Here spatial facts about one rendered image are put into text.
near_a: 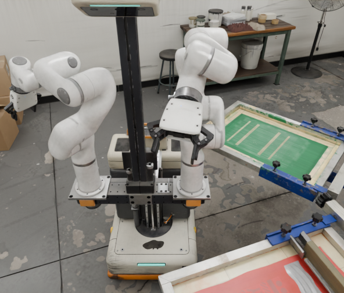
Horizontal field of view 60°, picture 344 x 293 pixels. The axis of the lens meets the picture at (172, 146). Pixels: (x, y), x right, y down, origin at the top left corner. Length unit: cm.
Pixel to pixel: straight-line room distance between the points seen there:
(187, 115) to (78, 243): 202
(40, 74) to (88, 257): 179
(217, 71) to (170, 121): 17
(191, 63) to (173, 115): 14
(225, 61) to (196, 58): 8
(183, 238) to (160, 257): 21
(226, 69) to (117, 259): 163
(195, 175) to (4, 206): 224
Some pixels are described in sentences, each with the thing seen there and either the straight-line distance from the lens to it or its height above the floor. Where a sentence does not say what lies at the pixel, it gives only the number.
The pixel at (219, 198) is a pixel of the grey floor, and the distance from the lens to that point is 284.
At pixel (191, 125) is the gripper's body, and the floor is 167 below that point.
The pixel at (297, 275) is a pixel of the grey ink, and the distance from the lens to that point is 136.
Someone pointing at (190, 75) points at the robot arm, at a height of 174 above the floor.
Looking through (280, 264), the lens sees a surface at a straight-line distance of 137.
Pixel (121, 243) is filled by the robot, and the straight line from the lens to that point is 220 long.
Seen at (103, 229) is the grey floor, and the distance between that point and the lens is 265.
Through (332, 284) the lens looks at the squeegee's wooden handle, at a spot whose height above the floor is 102.
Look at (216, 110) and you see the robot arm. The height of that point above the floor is 150.
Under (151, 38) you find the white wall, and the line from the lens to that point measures 446.
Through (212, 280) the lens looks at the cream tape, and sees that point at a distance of 127.
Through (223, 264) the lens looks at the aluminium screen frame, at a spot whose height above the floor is 98.
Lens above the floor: 207
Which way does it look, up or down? 37 degrees down
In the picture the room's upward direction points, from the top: straight up
